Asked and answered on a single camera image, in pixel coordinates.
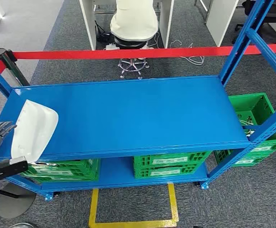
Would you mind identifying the white curved car body part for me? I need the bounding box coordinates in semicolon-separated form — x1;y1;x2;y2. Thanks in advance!
11;99;59;164

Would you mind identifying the blue metal shelf rack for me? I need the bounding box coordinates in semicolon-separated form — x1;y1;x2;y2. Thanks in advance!
0;0;276;201

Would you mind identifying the green plastic crate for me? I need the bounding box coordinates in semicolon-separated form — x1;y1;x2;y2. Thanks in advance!
133;151;212;167
27;173;101;184
228;93;276;158
133;162;203;180
20;159;101;178
214;148;275;167

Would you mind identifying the chrome base stool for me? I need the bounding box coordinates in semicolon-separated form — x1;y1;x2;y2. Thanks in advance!
113;36;150;80

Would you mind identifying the person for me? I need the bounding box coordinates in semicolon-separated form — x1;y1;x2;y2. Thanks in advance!
110;0;160;41

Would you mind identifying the black stanchion post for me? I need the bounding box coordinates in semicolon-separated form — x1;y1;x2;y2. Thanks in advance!
0;182;36;219

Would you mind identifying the yellow floor tape frame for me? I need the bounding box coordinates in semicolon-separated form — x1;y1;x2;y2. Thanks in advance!
89;183;179;228

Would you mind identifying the black cable bundle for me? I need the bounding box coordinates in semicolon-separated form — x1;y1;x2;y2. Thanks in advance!
95;20;115;44

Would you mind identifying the white cable bundle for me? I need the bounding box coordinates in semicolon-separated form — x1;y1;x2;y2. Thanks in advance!
238;114;256;136

